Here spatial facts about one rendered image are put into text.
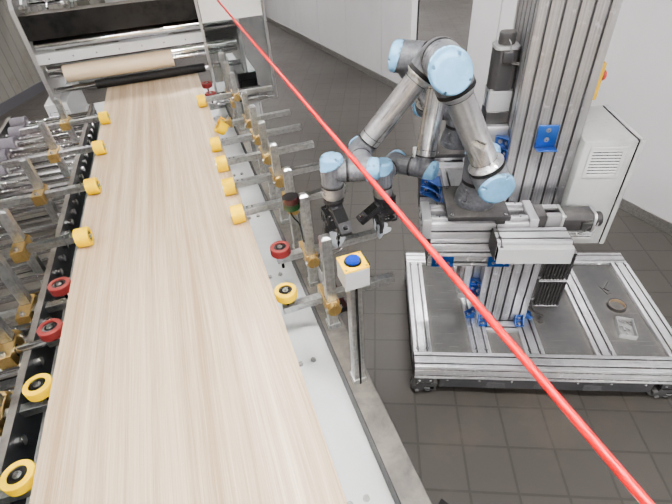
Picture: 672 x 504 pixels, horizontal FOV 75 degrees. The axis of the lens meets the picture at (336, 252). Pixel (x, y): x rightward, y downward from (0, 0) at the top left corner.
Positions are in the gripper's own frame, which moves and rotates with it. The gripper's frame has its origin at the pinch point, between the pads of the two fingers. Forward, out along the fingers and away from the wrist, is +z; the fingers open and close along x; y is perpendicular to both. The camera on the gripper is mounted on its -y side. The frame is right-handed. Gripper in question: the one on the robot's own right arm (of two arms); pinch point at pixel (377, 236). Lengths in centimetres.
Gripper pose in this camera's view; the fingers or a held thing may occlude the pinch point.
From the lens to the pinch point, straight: 189.6
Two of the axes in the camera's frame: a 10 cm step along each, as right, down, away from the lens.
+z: 0.6, 7.7, 6.3
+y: 9.4, -2.6, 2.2
